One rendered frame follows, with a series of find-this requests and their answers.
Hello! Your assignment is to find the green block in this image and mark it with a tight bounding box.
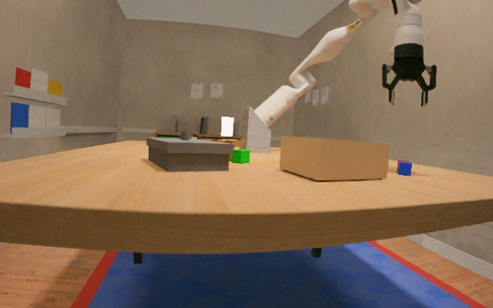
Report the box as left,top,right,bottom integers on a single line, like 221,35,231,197
231,149,251,164

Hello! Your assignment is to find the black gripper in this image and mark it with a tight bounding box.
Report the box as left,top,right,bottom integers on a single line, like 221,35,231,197
383,43,437,107

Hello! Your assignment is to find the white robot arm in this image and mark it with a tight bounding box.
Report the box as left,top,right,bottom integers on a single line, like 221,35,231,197
254,0,424,127

